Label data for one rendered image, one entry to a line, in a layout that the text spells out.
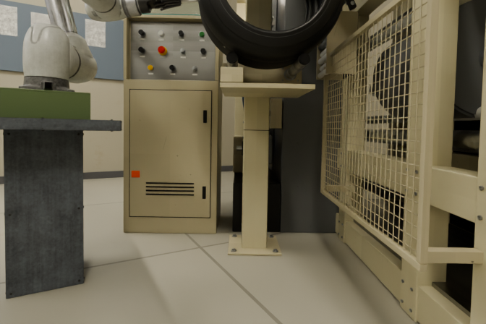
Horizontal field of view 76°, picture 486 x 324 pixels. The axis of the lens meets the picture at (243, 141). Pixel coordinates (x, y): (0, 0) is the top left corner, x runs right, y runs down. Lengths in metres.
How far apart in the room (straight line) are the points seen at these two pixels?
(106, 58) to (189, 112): 2.40
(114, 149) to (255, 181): 2.72
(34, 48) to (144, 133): 0.73
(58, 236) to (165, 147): 0.75
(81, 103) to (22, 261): 0.61
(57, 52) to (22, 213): 0.62
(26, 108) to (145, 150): 0.75
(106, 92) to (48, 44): 2.67
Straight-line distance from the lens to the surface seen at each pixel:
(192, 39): 1.95
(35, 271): 1.47
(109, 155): 4.08
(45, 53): 1.43
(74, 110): 1.34
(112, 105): 4.07
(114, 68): 4.10
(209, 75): 1.89
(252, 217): 1.64
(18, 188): 1.39
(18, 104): 1.35
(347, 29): 1.66
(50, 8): 1.74
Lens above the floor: 0.63
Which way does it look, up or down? 3 degrees down
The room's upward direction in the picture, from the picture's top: 1 degrees clockwise
